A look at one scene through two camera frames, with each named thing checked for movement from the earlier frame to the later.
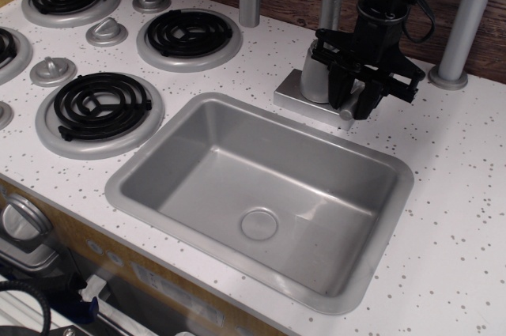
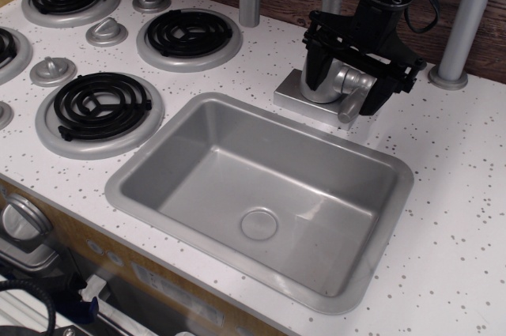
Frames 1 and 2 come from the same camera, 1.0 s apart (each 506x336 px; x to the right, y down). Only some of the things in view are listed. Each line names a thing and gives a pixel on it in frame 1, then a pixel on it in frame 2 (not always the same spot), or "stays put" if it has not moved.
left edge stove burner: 16,54 stays put
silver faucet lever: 346,111 stays put
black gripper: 370,54 → 373,38
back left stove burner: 70,0 stays put
